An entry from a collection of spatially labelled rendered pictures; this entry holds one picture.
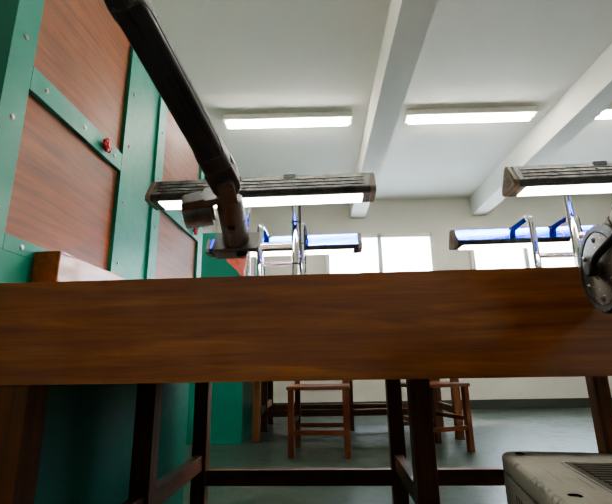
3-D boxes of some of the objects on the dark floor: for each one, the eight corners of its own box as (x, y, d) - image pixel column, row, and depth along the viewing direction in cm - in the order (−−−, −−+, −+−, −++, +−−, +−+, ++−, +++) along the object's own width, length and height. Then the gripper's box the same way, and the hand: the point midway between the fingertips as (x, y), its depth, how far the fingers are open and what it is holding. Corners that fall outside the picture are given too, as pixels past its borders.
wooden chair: (286, 458, 286) (285, 322, 309) (294, 446, 328) (293, 327, 352) (352, 459, 282) (346, 320, 305) (352, 446, 324) (347, 325, 347)
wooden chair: (423, 458, 281) (412, 319, 305) (389, 446, 322) (382, 324, 345) (477, 452, 295) (463, 320, 319) (439, 442, 335) (428, 325, 359)
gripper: (206, 228, 90) (219, 285, 99) (254, 226, 90) (263, 283, 98) (212, 212, 96) (224, 267, 105) (257, 210, 95) (265, 266, 104)
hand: (242, 272), depth 101 cm, fingers closed
